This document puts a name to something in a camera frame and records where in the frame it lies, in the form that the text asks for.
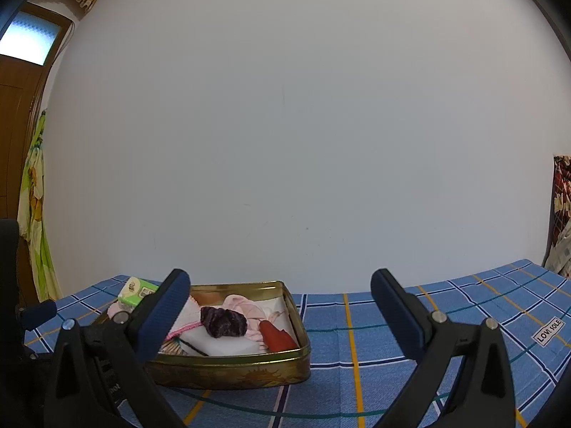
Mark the green printed hanging cloth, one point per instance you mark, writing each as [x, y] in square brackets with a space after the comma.
[35, 214]

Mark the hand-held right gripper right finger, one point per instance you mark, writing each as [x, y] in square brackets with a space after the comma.
[397, 316]

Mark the white foam block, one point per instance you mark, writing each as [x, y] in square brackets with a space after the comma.
[227, 345]

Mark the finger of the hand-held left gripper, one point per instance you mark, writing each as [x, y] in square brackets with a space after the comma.
[39, 314]

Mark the white cloth pink trim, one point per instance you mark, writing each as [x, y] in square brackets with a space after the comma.
[189, 316]

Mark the dark red printed cloth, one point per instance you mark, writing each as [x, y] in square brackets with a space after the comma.
[563, 187]

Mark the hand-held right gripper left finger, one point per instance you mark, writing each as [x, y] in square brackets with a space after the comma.
[163, 316]

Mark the white paper liner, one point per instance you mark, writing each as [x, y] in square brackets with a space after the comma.
[279, 305]

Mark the gold tin box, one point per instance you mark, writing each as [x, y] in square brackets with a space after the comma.
[232, 370]

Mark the brown wooden door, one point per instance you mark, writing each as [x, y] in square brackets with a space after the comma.
[13, 142]

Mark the green tissue packet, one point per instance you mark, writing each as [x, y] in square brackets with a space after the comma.
[134, 292]

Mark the white sheet label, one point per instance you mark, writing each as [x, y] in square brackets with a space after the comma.
[549, 334]

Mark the black hair pin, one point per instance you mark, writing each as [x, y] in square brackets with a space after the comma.
[192, 347]

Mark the transom window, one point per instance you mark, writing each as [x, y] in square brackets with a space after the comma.
[31, 35]

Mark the purple scrunchie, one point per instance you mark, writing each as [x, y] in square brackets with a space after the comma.
[223, 321]

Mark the blue plaid sheet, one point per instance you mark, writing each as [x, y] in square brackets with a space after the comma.
[325, 347]

